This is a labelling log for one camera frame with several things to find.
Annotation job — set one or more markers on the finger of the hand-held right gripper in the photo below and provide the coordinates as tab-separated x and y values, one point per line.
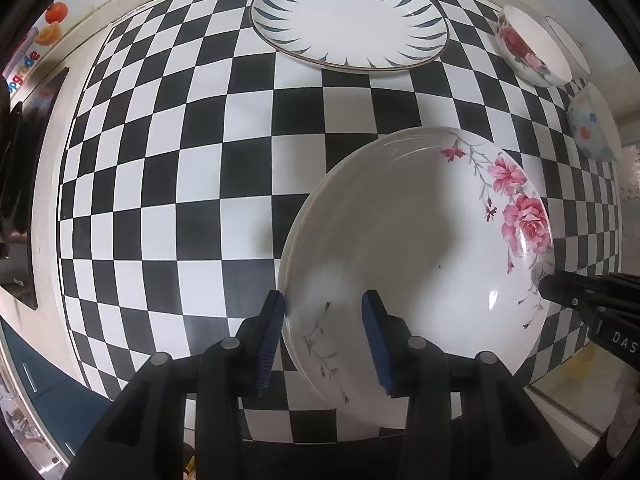
565	290

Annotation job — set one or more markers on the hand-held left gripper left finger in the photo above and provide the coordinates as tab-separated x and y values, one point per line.
270	342

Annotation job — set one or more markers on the white plate with pink roses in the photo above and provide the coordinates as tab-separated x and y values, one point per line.
410	240

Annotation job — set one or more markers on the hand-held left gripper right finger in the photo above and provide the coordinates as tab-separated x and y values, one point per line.
375	342

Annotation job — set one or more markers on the blue cabinet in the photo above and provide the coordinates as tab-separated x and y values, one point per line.
45	375

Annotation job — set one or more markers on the black and white checkered mat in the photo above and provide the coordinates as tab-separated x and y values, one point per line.
200	160

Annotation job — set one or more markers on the white plate with blue leaves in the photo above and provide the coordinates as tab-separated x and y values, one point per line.
350	15

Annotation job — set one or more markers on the white bowl with pink roses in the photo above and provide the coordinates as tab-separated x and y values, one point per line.
525	50

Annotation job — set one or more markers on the black glass cooktop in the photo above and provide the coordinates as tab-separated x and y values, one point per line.
47	100

